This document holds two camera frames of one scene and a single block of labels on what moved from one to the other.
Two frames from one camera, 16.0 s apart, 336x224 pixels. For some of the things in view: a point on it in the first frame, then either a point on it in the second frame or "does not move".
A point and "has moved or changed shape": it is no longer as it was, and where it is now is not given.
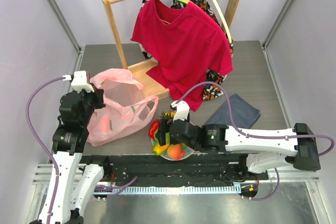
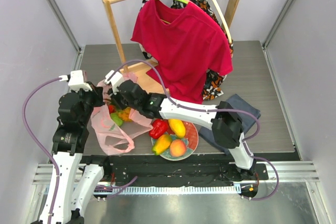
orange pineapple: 167,115 has moved or changed shape
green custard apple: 167,138 to 116,118
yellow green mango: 158,149 does not move
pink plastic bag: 127,106 has moved or changed shape
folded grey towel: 244,115 does not move
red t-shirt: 187,45 does not move
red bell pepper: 154,127 does not move
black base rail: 220,169 does not move
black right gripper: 163,135 to 115,100
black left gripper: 97,94 does not move
